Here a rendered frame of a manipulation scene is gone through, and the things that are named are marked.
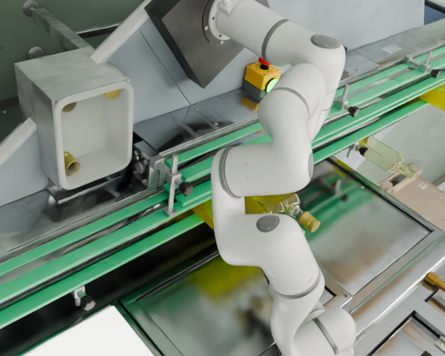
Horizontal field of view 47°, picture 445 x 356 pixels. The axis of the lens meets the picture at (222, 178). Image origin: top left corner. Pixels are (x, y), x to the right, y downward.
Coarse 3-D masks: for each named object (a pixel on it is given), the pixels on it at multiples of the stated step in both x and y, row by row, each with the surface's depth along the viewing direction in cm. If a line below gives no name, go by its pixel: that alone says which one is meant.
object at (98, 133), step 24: (72, 96) 94; (96, 96) 107; (120, 96) 106; (72, 120) 106; (96, 120) 111; (120, 120) 110; (72, 144) 110; (96, 144) 115; (120, 144) 114; (96, 168) 112; (120, 168) 114
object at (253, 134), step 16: (400, 64) 173; (432, 64) 177; (368, 80) 161; (384, 80) 163; (400, 80) 164; (336, 96) 150; (352, 96) 151; (368, 96) 153; (336, 112) 143; (256, 128) 131; (208, 144) 123; (224, 144) 124; (240, 144) 125; (192, 160) 118; (208, 160) 118; (192, 176) 113
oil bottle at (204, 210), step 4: (208, 200) 124; (200, 204) 124; (204, 204) 123; (208, 204) 123; (212, 204) 123; (192, 208) 128; (196, 208) 126; (200, 208) 125; (204, 208) 123; (208, 208) 122; (212, 208) 122; (196, 212) 127; (200, 212) 125; (204, 212) 124; (208, 212) 123; (212, 212) 122; (200, 216) 126; (204, 216) 125; (208, 216) 123; (212, 216) 122; (204, 220) 125; (208, 220) 124; (212, 220) 123; (208, 224) 124; (212, 224) 123; (212, 228) 124
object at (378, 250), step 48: (336, 192) 163; (384, 192) 165; (192, 240) 139; (336, 240) 146; (384, 240) 149; (432, 240) 150; (96, 288) 122; (384, 288) 131; (432, 288) 136; (0, 336) 109; (384, 336) 122; (432, 336) 126
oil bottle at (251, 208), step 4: (244, 196) 127; (244, 200) 126; (248, 200) 126; (244, 204) 125; (248, 204) 125; (252, 204) 125; (248, 208) 124; (252, 208) 124; (256, 208) 124; (260, 208) 124; (248, 212) 123; (252, 212) 123; (256, 212) 123; (260, 212) 123; (264, 212) 124
